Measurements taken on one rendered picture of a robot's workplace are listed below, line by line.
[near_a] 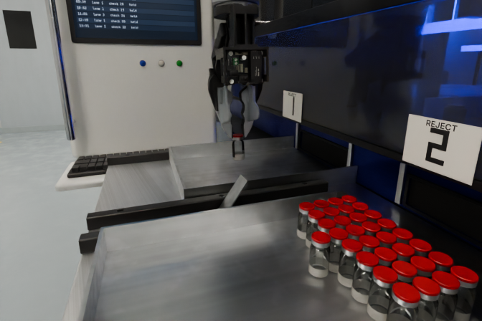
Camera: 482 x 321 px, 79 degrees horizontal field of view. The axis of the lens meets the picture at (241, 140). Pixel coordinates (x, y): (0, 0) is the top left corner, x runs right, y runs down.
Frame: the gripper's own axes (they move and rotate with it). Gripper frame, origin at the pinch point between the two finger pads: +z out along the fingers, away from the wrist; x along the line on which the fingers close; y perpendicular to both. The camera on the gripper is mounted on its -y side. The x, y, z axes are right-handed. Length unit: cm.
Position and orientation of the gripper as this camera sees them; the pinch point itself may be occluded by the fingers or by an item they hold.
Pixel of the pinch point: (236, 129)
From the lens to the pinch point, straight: 52.7
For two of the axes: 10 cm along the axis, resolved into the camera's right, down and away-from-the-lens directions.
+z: 0.3, 9.7, 2.4
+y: 2.7, 2.2, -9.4
